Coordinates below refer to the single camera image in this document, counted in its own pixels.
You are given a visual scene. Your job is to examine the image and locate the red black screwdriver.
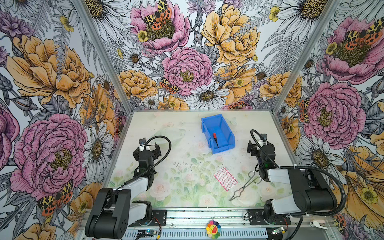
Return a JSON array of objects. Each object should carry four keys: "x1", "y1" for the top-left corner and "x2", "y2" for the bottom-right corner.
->
[{"x1": 213, "y1": 133, "x2": 219, "y2": 148}]

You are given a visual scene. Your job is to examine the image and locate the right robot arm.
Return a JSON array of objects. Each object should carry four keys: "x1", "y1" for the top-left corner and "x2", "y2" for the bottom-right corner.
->
[{"x1": 247, "y1": 130, "x2": 346, "y2": 224}]

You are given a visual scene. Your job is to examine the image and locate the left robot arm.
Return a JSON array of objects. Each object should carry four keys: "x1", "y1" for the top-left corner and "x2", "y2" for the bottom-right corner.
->
[{"x1": 85, "y1": 139, "x2": 162, "y2": 240}]

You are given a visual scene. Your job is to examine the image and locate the blue plastic bin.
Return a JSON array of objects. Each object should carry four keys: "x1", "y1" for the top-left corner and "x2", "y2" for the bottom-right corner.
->
[{"x1": 201, "y1": 114, "x2": 236, "y2": 154}]

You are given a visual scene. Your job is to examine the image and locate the pink sticker sheet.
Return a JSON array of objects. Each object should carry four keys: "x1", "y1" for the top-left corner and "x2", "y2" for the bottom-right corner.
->
[{"x1": 214, "y1": 167, "x2": 238, "y2": 192}]

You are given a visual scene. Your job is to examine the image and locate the right small circuit board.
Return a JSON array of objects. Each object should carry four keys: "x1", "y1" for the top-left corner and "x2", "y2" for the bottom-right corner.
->
[{"x1": 271, "y1": 227, "x2": 286, "y2": 235}]

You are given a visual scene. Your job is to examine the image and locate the green circuit board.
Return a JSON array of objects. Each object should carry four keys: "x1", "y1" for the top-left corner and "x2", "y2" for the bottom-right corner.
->
[{"x1": 136, "y1": 229, "x2": 158, "y2": 238}]

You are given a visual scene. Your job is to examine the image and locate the white plastic clip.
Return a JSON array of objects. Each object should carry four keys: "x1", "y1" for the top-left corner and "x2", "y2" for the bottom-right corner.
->
[{"x1": 310, "y1": 220, "x2": 328, "y2": 231}]

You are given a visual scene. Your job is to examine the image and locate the pink bear figurine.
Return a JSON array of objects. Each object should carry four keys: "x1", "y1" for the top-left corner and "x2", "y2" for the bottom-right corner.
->
[{"x1": 91, "y1": 222, "x2": 100, "y2": 235}]

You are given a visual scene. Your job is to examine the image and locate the rainbow flower toy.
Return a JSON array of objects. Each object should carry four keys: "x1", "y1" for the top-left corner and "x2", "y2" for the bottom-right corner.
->
[{"x1": 206, "y1": 220, "x2": 221, "y2": 240}]

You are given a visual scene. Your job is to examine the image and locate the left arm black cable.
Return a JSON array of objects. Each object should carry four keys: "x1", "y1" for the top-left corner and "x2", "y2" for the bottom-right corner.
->
[{"x1": 122, "y1": 135, "x2": 172, "y2": 187}]

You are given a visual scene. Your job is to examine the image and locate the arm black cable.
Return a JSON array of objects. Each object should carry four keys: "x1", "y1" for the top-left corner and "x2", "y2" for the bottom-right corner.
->
[
  {"x1": 250, "y1": 129, "x2": 347, "y2": 217},
  {"x1": 122, "y1": 135, "x2": 172, "y2": 187}
]

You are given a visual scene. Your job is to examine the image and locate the metal wire tongs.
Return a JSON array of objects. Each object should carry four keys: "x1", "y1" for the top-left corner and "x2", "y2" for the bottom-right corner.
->
[{"x1": 230, "y1": 170, "x2": 262, "y2": 202}]

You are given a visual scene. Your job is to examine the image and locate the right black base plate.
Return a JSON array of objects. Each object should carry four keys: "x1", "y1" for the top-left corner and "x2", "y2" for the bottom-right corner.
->
[{"x1": 243, "y1": 209, "x2": 291, "y2": 226}]

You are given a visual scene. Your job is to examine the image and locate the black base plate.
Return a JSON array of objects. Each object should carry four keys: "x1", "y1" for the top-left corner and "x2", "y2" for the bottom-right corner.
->
[
  {"x1": 243, "y1": 209, "x2": 291, "y2": 226},
  {"x1": 130, "y1": 210, "x2": 168, "y2": 227}
]

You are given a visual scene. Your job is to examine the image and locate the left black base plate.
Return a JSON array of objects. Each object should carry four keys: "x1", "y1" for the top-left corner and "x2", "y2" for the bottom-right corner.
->
[{"x1": 130, "y1": 210, "x2": 168, "y2": 227}]

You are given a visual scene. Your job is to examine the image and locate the white vented cable duct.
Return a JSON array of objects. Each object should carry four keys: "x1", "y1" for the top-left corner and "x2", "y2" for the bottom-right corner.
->
[{"x1": 121, "y1": 227, "x2": 269, "y2": 240}]

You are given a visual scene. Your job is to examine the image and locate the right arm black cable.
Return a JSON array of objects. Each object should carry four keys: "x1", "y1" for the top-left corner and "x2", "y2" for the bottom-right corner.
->
[{"x1": 250, "y1": 129, "x2": 347, "y2": 217}]

